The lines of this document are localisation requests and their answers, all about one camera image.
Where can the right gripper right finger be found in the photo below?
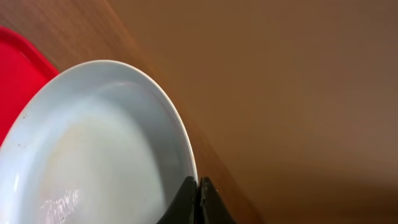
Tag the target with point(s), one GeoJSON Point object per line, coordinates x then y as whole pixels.
{"type": "Point", "coordinates": [211, 209]}

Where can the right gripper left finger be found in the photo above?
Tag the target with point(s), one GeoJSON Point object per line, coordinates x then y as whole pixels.
{"type": "Point", "coordinates": [182, 207]}

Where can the white plate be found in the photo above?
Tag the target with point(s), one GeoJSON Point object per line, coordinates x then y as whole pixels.
{"type": "Point", "coordinates": [99, 143]}

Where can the red plastic tray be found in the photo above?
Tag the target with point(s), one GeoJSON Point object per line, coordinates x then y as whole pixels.
{"type": "Point", "coordinates": [24, 71]}

